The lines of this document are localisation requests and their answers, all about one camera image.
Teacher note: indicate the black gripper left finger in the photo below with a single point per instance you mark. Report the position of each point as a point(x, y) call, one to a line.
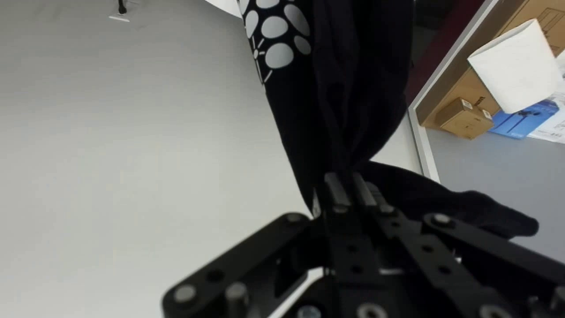
point(336, 193)

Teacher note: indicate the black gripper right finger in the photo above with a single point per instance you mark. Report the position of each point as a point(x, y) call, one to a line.
point(366, 191)

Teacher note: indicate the black t-shirt white logo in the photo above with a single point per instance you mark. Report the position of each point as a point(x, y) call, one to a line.
point(336, 99)

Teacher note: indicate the flat cardboard box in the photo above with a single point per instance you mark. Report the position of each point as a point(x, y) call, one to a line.
point(459, 99)

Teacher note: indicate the grey desk partition panel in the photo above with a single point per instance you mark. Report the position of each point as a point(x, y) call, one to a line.
point(500, 182)

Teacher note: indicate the blue flat box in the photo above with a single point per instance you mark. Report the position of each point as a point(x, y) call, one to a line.
point(523, 120)

